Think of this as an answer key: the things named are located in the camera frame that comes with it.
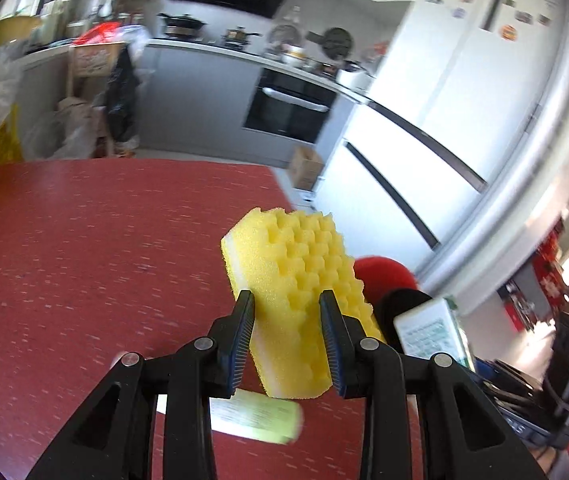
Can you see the yellow foam net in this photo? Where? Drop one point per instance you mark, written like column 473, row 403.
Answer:
column 294, row 270

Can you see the red printed cloth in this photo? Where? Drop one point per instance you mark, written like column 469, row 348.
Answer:
column 549, row 260

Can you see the silver round rack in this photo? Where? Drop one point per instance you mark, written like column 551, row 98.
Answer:
column 283, row 35

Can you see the stack of bowls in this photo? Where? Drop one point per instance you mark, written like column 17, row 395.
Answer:
column 293, row 55

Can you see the white bottle green label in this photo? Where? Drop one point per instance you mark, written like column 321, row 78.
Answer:
column 264, row 416

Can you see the black pot with lid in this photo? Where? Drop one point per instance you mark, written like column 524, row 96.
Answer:
column 239, row 36

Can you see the grey lower cabinets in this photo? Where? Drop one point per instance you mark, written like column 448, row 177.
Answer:
column 194, row 95

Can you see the green white packet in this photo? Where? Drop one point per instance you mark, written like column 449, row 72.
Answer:
column 427, row 330

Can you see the cardboard box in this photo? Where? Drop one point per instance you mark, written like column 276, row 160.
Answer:
column 305, row 167

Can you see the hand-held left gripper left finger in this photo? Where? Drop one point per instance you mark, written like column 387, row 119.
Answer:
column 242, row 340

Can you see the dark round perforated rack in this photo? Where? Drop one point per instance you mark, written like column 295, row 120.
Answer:
column 338, row 41

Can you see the red box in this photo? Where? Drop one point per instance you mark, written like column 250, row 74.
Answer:
column 517, row 307

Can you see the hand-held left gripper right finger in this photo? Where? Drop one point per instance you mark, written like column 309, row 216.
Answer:
column 332, row 340

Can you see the white refrigerator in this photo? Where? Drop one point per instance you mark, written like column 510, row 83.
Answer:
column 439, row 110

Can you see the black built-in oven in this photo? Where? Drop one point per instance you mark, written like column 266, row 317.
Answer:
column 289, row 110

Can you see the group of fridge magnets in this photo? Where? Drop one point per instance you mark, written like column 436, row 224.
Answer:
column 507, row 32

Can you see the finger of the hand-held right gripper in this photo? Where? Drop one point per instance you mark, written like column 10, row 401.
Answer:
column 504, row 377

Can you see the white plastic bag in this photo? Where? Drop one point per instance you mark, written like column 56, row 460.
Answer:
column 137, row 40

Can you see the black wok with lid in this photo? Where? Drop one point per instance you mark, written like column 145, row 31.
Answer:
column 182, row 24

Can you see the red round stool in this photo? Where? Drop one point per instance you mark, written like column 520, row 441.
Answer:
column 384, row 272

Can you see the black plastic bag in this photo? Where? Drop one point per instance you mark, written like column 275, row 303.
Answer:
column 122, row 100

